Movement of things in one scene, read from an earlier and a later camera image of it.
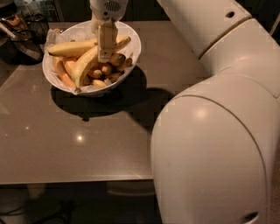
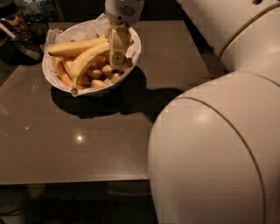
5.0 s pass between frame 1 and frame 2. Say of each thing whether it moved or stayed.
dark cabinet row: stayed
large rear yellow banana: stayed
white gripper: moved
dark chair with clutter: stayed
